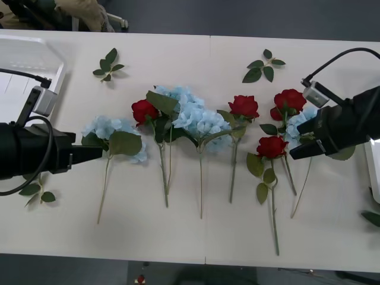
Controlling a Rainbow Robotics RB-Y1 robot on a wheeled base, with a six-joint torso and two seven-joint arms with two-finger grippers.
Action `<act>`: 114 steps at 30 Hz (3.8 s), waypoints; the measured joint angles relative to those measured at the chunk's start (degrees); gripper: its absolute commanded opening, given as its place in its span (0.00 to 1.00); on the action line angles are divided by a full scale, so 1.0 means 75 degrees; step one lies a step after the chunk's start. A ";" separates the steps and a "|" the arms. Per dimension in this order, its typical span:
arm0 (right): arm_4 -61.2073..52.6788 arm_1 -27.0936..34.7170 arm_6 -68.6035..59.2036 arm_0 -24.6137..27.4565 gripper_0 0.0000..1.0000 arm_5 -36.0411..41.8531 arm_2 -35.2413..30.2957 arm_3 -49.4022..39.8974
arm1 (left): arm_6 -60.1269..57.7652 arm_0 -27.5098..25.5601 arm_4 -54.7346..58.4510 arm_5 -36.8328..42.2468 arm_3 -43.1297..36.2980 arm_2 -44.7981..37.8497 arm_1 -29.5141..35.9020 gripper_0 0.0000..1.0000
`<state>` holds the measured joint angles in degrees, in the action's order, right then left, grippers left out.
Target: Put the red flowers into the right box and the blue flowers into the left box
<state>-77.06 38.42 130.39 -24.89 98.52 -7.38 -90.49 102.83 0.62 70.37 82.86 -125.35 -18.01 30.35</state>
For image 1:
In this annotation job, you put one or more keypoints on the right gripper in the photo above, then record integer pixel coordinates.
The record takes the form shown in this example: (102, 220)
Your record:
(338, 130)

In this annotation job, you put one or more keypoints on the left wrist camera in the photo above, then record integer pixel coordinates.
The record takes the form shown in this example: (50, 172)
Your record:
(44, 101)

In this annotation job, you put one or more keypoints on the loose green leaf twig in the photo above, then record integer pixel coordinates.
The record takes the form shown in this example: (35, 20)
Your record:
(105, 63)
(253, 74)
(29, 189)

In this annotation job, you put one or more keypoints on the loose green leaf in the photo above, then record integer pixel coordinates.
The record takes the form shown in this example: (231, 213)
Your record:
(372, 218)

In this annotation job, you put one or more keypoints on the white chair base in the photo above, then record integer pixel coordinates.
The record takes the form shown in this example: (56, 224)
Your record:
(120, 20)

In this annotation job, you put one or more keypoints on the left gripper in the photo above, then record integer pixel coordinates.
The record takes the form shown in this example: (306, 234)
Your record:
(44, 151)

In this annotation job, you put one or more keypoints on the red rose with large leaf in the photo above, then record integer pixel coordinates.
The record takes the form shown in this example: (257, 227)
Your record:
(144, 111)

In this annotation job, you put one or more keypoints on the person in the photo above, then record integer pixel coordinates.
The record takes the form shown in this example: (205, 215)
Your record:
(86, 15)

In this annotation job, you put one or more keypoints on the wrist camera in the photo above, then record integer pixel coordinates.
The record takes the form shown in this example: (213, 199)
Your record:
(316, 96)
(44, 101)

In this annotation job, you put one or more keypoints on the black chair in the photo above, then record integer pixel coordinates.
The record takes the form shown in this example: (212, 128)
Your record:
(35, 15)

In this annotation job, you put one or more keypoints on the red rose with long stem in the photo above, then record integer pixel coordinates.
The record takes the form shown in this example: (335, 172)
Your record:
(271, 147)

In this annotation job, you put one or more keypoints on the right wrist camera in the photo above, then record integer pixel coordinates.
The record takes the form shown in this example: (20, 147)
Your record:
(316, 96)

